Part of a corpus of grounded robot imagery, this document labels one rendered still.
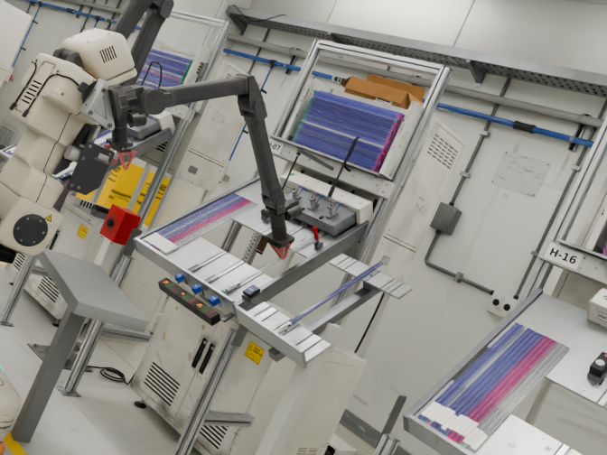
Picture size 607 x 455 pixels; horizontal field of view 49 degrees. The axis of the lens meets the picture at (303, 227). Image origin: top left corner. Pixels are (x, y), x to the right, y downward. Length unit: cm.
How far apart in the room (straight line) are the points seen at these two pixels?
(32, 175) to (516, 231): 278
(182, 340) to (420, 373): 168
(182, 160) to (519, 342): 232
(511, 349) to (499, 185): 215
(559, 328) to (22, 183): 171
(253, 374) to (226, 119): 177
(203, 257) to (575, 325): 138
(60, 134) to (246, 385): 121
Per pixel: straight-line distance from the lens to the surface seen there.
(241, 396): 275
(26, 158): 219
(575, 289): 250
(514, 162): 420
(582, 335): 225
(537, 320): 228
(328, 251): 262
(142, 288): 402
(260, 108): 229
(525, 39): 454
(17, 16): 682
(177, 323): 306
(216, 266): 262
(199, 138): 390
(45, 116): 216
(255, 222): 286
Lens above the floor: 112
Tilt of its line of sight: 1 degrees down
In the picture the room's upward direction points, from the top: 25 degrees clockwise
